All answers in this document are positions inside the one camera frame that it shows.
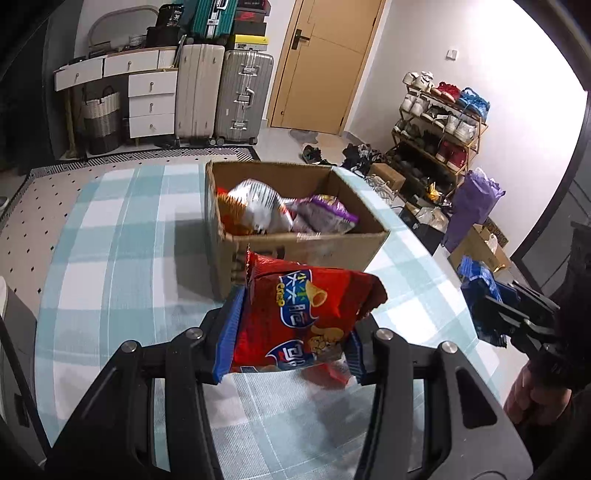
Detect white drawer desk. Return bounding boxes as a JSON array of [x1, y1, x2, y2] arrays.
[[53, 46, 181, 140]]

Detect orange snack packet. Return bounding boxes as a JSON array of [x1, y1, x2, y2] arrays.
[[216, 186, 252, 236]]

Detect wooden shoe rack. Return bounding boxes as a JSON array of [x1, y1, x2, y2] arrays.
[[390, 90, 490, 195]]

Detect yellow black shoe box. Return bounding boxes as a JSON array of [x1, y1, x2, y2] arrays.
[[233, 34, 269, 52]]

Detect silver suitcase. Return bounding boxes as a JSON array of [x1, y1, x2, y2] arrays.
[[214, 50, 274, 147]]

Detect brown cardboard box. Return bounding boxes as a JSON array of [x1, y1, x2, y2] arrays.
[[204, 160, 391, 301]]

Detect heap of loose shoes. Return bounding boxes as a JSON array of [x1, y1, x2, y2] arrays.
[[302, 141, 399, 205]]

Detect silver purple snack packet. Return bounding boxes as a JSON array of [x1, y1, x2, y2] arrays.
[[308, 194, 359, 232], [288, 199, 324, 234]]

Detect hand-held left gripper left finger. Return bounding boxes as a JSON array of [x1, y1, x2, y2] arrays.
[[44, 285, 250, 480]]

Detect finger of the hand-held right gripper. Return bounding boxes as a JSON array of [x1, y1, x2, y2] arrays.
[[458, 255, 502, 302], [470, 294, 514, 349]]

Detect black storage box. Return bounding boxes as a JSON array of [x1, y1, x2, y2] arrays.
[[146, 4, 186, 47]]

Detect small cardboard box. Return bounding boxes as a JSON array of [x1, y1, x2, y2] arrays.
[[366, 162, 407, 193]]

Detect open cardboard box with tissue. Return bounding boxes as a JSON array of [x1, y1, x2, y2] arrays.
[[447, 217, 514, 278]]

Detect silver snack bag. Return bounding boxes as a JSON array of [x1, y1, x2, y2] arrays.
[[228, 178, 293, 232]]

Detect black paper bag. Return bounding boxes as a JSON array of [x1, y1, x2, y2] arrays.
[[399, 202, 445, 252]]

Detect purple bag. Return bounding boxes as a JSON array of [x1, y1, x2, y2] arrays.
[[442, 168, 507, 253]]

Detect wooden door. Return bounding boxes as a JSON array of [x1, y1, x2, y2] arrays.
[[269, 0, 387, 136]]

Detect arched mirror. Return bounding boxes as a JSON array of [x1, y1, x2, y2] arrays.
[[87, 6, 160, 49]]

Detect rows of racked shoes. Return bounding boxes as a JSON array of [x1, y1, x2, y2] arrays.
[[399, 69, 491, 169]]

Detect person's right hand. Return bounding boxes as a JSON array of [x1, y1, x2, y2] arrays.
[[503, 362, 573, 425]]

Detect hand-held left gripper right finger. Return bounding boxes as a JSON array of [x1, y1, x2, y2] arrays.
[[344, 318, 536, 480]]

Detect red snack packet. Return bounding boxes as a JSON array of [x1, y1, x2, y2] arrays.
[[231, 247, 389, 391]]

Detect beige suitcase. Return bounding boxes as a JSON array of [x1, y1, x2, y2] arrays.
[[174, 44, 226, 148]]

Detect person's right forearm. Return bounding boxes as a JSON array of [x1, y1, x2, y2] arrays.
[[526, 388, 591, 480]]

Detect woven laundry basket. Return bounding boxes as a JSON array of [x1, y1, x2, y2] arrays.
[[82, 86, 122, 156]]

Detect teal suitcase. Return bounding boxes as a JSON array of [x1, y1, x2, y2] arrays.
[[191, 0, 239, 40]]

